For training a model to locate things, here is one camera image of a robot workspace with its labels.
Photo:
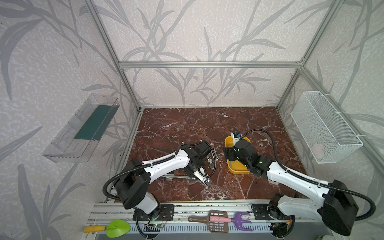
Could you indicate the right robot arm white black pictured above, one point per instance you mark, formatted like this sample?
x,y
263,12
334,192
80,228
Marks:
x,y
326,202

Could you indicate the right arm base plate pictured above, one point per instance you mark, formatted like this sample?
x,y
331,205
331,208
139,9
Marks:
x,y
268,212

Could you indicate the small circuit board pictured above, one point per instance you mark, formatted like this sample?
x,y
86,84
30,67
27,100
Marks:
x,y
156,227

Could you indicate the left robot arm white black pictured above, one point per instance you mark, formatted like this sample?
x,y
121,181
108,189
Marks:
x,y
130,186

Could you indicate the yellow plastic tray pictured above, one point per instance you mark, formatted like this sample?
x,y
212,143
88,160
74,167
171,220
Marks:
x,y
234,167

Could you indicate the clear plastic wall bin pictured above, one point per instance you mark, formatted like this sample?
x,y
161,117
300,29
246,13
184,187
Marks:
x,y
79,138

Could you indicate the green yellow scoop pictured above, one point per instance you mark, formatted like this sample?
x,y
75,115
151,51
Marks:
x,y
114,229

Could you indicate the purple plastic fork tool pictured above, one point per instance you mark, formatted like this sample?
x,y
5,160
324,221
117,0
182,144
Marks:
x,y
239,221

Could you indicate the brown slotted spatula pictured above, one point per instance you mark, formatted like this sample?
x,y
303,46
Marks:
x,y
214,226

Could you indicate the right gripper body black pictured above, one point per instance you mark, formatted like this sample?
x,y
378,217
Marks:
x,y
229,153

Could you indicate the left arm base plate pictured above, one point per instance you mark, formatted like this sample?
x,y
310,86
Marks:
x,y
162,213

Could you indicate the pink handle tool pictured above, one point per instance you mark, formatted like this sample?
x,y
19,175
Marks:
x,y
219,219

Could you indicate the white wire mesh basket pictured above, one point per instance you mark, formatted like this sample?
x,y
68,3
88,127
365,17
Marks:
x,y
327,134

